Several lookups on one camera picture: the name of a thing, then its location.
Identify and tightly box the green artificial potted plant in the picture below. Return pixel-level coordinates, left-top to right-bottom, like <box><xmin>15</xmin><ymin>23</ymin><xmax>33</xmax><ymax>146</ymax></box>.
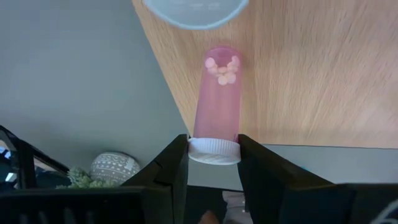
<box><xmin>55</xmin><ymin>151</ymin><xmax>141</xmax><ymax>190</ymax></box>

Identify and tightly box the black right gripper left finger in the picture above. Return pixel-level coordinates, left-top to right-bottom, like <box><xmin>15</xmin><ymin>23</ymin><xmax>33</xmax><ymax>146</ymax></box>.
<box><xmin>123</xmin><ymin>133</ymin><xmax>190</xmax><ymax>224</ymax></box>

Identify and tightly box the black metal table frame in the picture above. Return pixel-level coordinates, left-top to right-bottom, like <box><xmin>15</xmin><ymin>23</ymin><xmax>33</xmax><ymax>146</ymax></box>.
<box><xmin>0</xmin><ymin>124</ymin><xmax>71</xmax><ymax>190</ymax></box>

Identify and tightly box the pink pill bottle white cap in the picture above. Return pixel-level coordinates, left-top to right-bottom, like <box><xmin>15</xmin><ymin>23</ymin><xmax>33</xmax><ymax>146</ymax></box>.
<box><xmin>141</xmin><ymin>0</ymin><xmax>251</xmax><ymax>31</ymax></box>
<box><xmin>188</xmin><ymin>45</ymin><xmax>243</xmax><ymax>166</ymax></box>

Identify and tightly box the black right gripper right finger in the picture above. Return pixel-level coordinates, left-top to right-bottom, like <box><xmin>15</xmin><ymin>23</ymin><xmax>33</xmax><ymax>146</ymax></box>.
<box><xmin>238</xmin><ymin>133</ymin><xmax>332</xmax><ymax>224</ymax></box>

